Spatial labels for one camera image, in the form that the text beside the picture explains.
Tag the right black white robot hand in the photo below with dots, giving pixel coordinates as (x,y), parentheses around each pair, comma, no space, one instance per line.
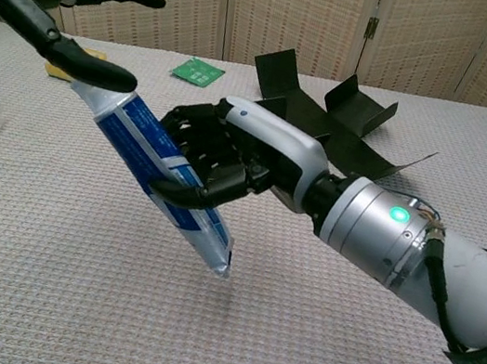
(279,139)

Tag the blue white toothpaste tube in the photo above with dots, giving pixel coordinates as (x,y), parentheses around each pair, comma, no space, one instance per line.
(139,131)

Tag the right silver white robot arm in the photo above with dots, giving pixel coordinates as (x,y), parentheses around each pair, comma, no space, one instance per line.
(382,225)

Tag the yellow sponge with green pad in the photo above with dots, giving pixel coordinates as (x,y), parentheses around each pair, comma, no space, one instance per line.
(57,71)

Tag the black unfolded cardboard box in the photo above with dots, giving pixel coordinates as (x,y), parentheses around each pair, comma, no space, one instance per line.
(360,110)

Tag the green circuit board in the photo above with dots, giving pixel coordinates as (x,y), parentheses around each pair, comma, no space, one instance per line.
(197,72)

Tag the beige woven folding screen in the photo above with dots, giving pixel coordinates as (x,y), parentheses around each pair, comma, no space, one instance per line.
(301,13)

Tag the brass screen hinge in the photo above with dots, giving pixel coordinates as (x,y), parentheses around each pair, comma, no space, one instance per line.
(371,27)

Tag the grey waffle weave tablecloth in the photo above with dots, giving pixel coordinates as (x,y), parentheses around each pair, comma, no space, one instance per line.
(66,278)

